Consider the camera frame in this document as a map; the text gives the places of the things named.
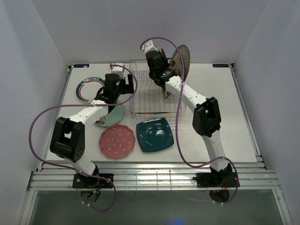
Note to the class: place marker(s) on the wire dish rack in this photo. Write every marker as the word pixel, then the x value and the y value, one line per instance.
pixel 150 100

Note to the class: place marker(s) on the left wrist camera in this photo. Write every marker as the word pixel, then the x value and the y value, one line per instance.
pixel 117 68

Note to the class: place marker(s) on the mint green flower plate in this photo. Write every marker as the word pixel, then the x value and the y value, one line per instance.
pixel 114 117

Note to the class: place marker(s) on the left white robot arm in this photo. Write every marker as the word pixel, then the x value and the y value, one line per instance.
pixel 68 138

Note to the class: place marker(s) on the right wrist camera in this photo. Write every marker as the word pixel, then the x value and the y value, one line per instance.
pixel 148 47

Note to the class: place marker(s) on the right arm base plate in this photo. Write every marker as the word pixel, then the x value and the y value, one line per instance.
pixel 210 180

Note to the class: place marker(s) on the speckled round plate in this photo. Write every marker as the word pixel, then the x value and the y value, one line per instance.
pixel 184 50

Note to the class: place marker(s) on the teal square plate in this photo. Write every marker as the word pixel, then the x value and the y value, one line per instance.
pixel 154 135

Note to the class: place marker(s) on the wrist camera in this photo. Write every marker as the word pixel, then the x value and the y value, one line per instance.
pixel 148 47
pixel 117 68

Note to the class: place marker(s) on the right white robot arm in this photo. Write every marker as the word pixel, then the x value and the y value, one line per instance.
pixel 206 120

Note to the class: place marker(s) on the pink dotted plate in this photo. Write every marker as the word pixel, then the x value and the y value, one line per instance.
pixel 117 141

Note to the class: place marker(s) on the aluminium frame rails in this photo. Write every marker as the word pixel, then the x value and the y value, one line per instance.
pixel 166 170

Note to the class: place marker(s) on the cream floral square plate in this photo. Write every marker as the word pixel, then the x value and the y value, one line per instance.
pixel 175 64

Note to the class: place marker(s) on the black floral square plate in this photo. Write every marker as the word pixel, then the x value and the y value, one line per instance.
pixel 164 58

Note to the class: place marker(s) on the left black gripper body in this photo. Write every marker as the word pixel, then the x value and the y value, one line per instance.
pixel 123 87

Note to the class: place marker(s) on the blue table label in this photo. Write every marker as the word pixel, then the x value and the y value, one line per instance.
pixel 81 65
pixel 220 65

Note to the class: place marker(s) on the white plate green rim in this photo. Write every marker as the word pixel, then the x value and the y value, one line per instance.
pixel 87 89

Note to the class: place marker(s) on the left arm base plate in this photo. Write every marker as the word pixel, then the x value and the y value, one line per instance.
pixel 81 181

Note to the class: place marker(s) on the left blue table label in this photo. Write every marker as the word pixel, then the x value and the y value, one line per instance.
pixel 81 65

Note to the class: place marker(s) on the right blue table label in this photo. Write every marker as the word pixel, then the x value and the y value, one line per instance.
pixel 220 65

